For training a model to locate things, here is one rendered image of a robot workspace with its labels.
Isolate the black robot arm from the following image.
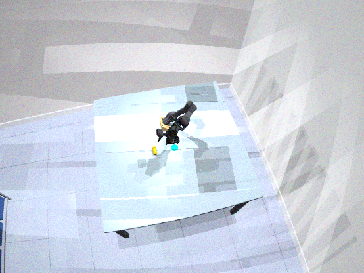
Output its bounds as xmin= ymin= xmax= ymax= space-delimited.
xmin=162 ymin=101 xmax=197 ymax=144

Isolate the yellow cylinder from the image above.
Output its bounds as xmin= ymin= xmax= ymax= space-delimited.
xmin=152 ymin=146 xmax=157 ymax=156

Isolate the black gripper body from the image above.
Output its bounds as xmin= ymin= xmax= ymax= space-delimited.
xmin=156 ymin=127 xmax=180 ymax=144

